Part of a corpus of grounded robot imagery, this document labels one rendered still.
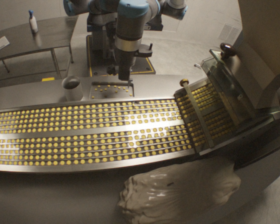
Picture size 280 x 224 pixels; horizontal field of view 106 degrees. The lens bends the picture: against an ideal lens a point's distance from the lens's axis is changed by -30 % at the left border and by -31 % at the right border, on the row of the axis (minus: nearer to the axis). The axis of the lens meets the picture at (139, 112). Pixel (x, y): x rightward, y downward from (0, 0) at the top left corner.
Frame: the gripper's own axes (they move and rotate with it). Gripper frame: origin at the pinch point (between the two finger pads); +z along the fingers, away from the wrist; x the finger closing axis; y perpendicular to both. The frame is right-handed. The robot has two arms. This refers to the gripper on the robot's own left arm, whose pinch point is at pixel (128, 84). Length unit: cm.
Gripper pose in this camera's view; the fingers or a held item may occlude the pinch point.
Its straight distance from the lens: 67.8
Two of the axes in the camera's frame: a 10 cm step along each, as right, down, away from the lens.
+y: -9.8, -0.2, -1.8
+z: -1.6, 5.5, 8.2
